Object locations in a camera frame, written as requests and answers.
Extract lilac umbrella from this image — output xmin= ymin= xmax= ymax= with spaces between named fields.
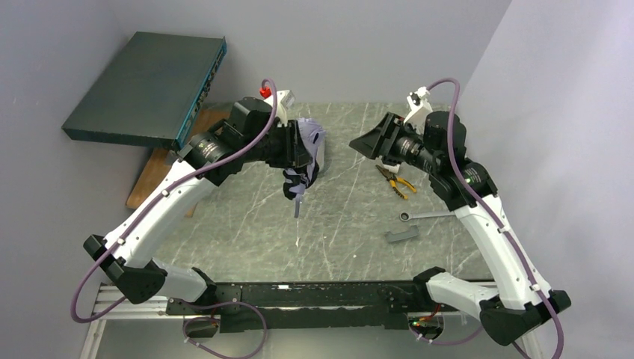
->
xmin=283 ymin=117 xmax=326 ymax=218

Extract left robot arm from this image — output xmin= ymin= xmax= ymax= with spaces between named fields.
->
xmin=84 ymin=97 xmax=325 ymax=304

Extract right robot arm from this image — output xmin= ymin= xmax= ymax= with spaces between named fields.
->
xmin=349 ymin=111 xmax=571 ymax=346

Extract silver ratchet wrench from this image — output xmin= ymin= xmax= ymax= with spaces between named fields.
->
xmin=398 ymin=211 xmax=455 ymax=222

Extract grey metal stand plate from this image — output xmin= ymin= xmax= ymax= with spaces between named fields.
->
xmin=164 ymin=151 xmax=179 ymax=167

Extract wooden board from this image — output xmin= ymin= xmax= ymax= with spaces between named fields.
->
xmin=126 ymin=109 xmax=229 ymax=209

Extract yellow handled pliers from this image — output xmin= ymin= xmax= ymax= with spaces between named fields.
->
xmin=375 ymin=165 xmax=417 ymax=200

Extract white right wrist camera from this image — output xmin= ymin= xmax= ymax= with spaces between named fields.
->
xmin=404 ymin=87 xmax=433 ymax=135

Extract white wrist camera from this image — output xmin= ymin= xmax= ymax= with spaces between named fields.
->
xmin=404 ymin=87 xmax=433 ymax=135
xmin=259 ymin=86 xmax=295 ymax=126

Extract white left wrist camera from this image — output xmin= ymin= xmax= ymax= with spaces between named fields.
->
xmin=259 ymin=86 xmax=295 ymax=126

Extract grey plastic bracket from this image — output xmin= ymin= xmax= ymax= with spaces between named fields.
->
xmin=384 ymin=225 xmax=419 ymax=243

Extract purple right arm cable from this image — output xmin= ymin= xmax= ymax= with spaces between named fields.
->
xmin=409 ymin=78 xmax=566 ymax=359

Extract dark network switch box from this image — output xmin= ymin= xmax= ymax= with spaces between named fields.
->
xmin=61 ymin=31 xmax=227 ymax=150

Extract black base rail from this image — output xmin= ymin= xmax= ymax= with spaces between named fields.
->
xmin=166 ymin=280 xmax=454 ymax=334

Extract aluminium frame rail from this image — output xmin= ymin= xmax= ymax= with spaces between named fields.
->
xmin=79 ymin=284 xmax=168 ymax=359

